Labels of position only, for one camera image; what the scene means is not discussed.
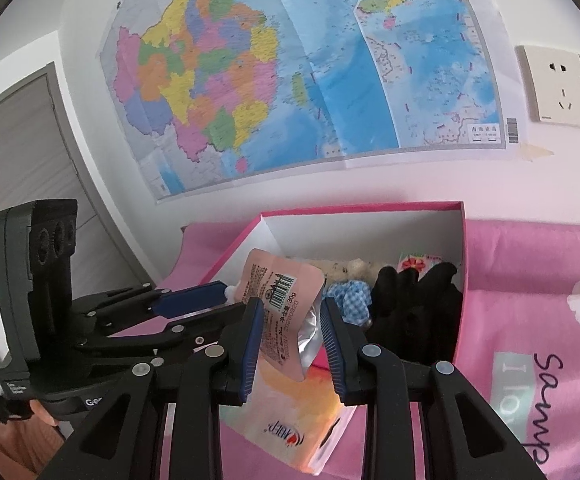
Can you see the pink floral bedsheet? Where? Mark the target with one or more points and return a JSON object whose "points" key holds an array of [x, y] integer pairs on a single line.
{"points": [[520, 320]]}

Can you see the grey wooden door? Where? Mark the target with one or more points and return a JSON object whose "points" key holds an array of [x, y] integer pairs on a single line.
{"points": [[20, 160]]}

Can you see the spouted food pouch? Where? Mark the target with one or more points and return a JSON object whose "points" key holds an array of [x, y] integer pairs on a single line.
{"points": [[275, 280]]}

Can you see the beige tape strip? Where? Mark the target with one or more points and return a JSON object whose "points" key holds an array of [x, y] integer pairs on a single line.
{"points": [[535, 151]]}

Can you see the beige plush toy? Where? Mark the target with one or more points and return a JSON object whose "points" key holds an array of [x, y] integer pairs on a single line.
{"points": [[355, 270]]}

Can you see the pink cardboard box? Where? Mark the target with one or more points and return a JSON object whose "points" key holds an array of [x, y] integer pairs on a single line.
{"points": [[345, 230]]}

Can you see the black fabric scrunchie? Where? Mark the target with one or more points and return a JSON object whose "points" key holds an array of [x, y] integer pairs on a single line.
{"points": [[410, 320]]}

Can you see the colourful wall map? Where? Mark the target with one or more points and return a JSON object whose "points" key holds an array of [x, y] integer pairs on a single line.
{"points": [[320, 60]]}

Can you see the orange cloth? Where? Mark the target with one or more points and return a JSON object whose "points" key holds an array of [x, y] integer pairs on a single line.
{"points": [[10, 440]]}

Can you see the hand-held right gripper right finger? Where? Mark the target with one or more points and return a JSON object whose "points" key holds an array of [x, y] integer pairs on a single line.
{"points": [[332, 350]]}

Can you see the pastel soft tissue pack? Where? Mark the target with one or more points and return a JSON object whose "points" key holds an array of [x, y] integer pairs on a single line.
{"points": [[290, 410]]}

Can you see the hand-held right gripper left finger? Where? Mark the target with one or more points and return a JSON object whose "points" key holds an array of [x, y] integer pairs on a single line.
{"points": [[250, 350]]}

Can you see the pink floral tissue packet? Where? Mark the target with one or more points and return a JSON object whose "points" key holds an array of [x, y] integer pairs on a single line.
{"points": [[412, 262]]}

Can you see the blue gingham scrunchie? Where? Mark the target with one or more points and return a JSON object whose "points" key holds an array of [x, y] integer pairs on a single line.
{"points": [[352, 300]]}

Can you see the white wall socket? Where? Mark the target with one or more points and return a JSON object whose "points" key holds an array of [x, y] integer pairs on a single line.
{"points": [[555, 87]]}

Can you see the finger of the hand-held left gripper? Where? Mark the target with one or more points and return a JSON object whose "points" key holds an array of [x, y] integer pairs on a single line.
{"points": [[185, 332], [195, 297]]}

